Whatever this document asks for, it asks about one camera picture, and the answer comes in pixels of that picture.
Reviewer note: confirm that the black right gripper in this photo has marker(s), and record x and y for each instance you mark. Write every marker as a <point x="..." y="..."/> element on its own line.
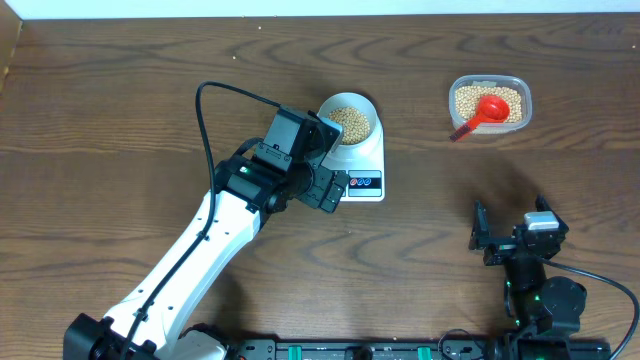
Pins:
<point x="480" y="235"/>

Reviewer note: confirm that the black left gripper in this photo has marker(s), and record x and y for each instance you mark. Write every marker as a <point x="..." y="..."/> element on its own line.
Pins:
<point x="321" y="179"/>

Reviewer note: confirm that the red measuring scoop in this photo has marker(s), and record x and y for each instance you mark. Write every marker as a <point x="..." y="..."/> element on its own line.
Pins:
<point x="490" y="109"/>

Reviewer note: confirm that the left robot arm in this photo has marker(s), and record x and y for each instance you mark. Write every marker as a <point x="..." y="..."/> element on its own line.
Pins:
<point x="150" y="322"/>

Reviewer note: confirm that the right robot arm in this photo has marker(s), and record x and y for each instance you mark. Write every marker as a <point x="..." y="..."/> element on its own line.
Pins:
<point x="547" y="306"/>

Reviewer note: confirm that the white digital kitchen scale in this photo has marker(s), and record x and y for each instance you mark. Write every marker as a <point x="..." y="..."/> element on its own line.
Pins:
<point x="365" y="166"/>

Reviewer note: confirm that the white bowl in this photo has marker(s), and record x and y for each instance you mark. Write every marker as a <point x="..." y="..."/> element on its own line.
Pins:
<point x="355" y="113"/>

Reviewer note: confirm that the clear plastic soybean container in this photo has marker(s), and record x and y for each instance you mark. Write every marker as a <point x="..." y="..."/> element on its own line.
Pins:
<point x="465" y="94"/>

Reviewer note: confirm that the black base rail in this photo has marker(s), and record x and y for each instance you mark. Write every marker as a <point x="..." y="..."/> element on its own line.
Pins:
<point x="360" y="350"/>

